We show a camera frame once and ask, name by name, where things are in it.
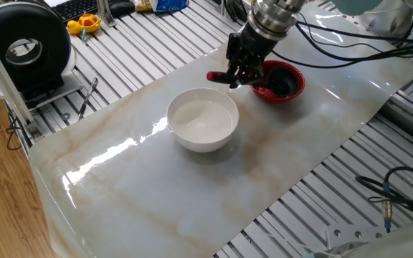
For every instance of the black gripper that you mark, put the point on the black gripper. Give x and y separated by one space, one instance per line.
256 43

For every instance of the black ladle with red accents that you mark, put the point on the black ladle with red accents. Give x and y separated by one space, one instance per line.
221 77

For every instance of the red bowl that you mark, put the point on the red bowl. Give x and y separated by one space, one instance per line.
264 96

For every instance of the white ceramic bowl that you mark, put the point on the white ceramic bowl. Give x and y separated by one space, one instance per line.
199 129

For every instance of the blue snack packet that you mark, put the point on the blue snack packet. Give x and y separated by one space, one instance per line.
170 5

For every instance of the yellow snack packet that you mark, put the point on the yellow snack packet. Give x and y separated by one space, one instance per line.
142 4

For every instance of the black computer mouse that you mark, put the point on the black computer mouse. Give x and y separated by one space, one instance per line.
122 7

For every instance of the marble pattern table mat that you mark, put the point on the marble pattern table mat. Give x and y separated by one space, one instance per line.
156 197

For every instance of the black pen tool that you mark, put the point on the black pen tool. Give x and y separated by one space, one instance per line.
88 96

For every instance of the yellow turtle toy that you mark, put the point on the yellow turtle toy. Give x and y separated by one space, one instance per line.
88 21

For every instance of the black keyboard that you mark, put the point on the black keyboard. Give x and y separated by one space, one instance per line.
74 9

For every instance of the metal washer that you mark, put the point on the metal washer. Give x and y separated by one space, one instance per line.
63 116

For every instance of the grey aluminium table rail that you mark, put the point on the grey aluminium table rail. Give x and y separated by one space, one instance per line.
407 118

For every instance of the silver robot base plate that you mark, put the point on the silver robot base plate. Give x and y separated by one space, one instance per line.
342 234

